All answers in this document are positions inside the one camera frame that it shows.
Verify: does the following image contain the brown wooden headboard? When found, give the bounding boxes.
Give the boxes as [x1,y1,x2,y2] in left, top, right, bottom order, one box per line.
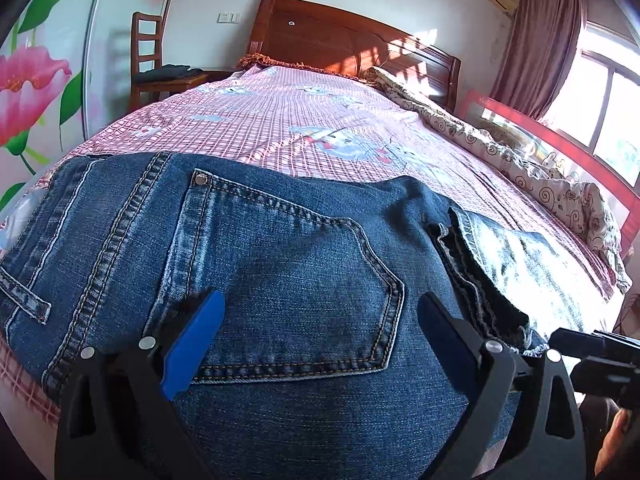
[246,0,461,112]

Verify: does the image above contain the brown wooden chair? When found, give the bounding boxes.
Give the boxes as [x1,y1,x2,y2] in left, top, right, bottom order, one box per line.
[128,11,207,112]

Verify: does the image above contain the white wall socket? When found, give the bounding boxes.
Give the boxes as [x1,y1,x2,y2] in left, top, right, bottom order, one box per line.
[217,12,241,24]

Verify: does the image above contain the window with frame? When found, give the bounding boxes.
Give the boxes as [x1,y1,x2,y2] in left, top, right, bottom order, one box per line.
[541,23,639,186]

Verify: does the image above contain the orange fringed blanket edge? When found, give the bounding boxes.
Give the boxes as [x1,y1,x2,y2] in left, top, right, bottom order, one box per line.
[236,53,374,87]

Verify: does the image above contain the dark clothes on chair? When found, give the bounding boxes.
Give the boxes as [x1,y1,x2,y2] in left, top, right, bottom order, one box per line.
[132,64,204,84]

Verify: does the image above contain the floral cream quilt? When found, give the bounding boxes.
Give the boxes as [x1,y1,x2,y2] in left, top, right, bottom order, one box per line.
[362,66,632,292]

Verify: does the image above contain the floral sliding wardrobe door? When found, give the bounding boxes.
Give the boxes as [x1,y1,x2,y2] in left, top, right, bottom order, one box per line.
[1,0,167,205]

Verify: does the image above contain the operator hand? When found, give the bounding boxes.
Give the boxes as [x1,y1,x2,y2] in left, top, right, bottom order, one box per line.
[594,408,639,479]

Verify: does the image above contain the pink plaid cartoon bed sheet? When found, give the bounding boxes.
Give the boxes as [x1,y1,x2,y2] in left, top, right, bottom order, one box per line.
[0,62,618,428]

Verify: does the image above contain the red mesh bed rail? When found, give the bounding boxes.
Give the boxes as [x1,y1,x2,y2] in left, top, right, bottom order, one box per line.
[456,90,639,257]

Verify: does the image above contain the blue denim jeans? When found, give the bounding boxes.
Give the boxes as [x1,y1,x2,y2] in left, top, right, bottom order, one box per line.
[1,153,541,479]

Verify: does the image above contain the mauve window curtain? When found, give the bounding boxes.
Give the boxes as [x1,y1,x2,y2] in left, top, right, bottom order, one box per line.
[490,0,587,119]

